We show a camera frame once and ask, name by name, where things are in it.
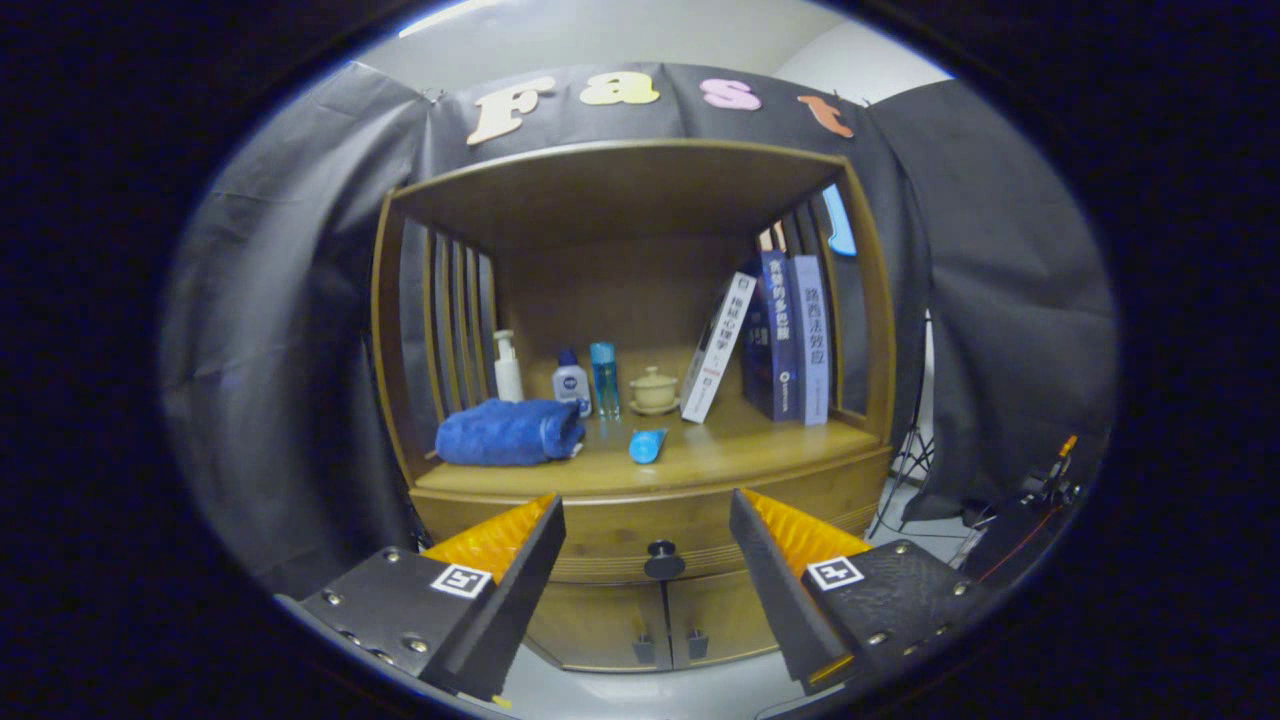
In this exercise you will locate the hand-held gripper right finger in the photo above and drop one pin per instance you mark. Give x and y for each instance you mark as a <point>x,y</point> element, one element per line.
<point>775,590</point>

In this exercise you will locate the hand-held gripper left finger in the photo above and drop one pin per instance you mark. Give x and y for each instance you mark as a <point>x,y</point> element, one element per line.
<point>520,590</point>

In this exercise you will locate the wooden drawer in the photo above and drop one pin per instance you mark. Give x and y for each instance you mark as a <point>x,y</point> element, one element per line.
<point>640,520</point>

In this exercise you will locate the blue white cosmetic tube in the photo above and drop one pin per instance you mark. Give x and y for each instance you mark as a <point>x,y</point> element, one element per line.
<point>647,447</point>

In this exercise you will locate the wooden cabinet door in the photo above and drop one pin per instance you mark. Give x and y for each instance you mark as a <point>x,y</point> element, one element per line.
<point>600,625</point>
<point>725,615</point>

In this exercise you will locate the black drawer knob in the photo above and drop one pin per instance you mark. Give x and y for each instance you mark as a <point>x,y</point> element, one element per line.
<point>664,562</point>

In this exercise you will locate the wooden countertop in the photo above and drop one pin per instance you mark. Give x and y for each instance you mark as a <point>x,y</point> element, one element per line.
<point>720,450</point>

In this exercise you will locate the wooden cabinet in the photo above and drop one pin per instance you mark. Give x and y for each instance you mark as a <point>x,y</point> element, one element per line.
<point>620,290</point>

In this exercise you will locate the blue folded towel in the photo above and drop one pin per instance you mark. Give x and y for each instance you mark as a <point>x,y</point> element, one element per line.
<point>505,432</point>

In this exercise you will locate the black tripod stand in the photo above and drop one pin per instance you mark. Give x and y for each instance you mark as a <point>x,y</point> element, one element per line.
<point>905,470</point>

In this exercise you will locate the white bottle blue cap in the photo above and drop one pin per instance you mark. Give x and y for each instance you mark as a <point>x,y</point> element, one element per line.
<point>571,388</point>

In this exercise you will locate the white pump bottle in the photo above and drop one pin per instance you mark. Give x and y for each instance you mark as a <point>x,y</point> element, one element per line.
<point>508,380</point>

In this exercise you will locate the clear blue bottle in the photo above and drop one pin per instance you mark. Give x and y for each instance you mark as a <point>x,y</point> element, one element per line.
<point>604,380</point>

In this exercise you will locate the beige lidded teacup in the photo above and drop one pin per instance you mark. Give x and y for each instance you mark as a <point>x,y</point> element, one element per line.
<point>654,392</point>

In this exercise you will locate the white book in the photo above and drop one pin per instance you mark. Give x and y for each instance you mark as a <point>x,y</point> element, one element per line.
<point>718,345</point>

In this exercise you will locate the light purple book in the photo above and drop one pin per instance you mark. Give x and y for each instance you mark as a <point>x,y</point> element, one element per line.
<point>812,340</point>

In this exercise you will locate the dark blue book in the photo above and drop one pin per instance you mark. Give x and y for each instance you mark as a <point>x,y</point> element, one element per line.
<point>780,335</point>

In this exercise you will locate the black device orange part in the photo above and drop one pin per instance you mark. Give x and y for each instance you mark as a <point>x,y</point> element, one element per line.
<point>1055,480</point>

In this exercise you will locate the black backdrop cloth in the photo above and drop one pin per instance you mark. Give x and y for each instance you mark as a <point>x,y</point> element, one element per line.
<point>290,350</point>

